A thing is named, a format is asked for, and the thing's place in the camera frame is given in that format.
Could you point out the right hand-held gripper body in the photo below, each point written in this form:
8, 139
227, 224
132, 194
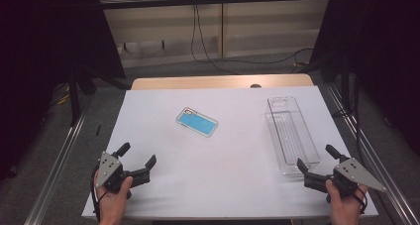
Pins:
353, 173

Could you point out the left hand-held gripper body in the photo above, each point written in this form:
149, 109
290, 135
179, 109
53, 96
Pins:
108, 167

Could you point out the clear plastic tray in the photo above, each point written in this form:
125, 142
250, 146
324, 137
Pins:
290, 135

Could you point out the person's right hand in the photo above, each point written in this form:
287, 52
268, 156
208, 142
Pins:
345, 210

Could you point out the person's left hand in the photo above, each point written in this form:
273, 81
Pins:
112, 205

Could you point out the small black stick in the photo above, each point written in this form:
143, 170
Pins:
98, 130

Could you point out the white table sheet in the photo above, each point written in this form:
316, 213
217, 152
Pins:
204, 178

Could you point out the black stand leg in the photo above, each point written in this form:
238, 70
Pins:
74, 99

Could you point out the black curtain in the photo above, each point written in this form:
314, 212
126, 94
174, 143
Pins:
39, 53
379, 36

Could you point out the metal floor rail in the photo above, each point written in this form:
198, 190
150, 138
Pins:
379, 159
56, 165

